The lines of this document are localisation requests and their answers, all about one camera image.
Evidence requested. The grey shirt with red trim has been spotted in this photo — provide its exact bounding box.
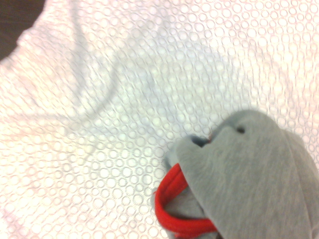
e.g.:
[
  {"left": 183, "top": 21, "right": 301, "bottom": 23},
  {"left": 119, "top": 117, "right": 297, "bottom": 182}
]
[{"left": 152, "top": 109, "right": 319, "bottom": 239}]

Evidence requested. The bed with white patterned sheet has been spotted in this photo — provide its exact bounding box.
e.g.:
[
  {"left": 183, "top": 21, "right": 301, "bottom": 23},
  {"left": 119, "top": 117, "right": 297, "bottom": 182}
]
[{"left": 0, "top": 0, "right": 319, "bottom": 239}]

